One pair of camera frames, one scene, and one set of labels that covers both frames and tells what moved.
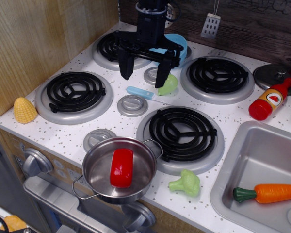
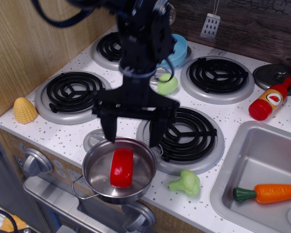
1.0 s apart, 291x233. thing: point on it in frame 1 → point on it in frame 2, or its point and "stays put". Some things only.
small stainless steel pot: x=96 y=179 stays put
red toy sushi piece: x=121 y=168 stays put
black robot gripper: x=150 y=39 → x=134 y=99
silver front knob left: x=36 y=161 stays put
